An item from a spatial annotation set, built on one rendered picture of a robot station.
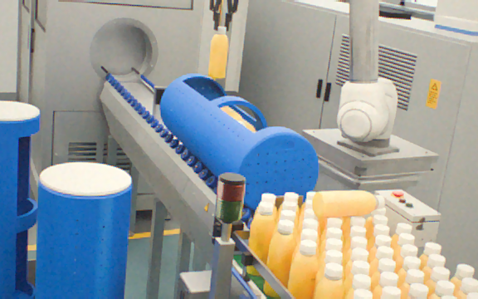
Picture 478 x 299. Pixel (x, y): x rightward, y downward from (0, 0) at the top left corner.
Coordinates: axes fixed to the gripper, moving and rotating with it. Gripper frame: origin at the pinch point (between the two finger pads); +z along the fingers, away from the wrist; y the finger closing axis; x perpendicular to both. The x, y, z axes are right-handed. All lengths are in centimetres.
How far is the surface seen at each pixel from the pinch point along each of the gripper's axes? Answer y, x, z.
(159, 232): 12, -20, 99
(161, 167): 19, -3, 62
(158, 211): 13, -20, 89
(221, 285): 42, 123, 49
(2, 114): 82, -16, 43
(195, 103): 15.9, 21.9, 28.2
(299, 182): -2, 76, 40
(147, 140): 18, -31, 58
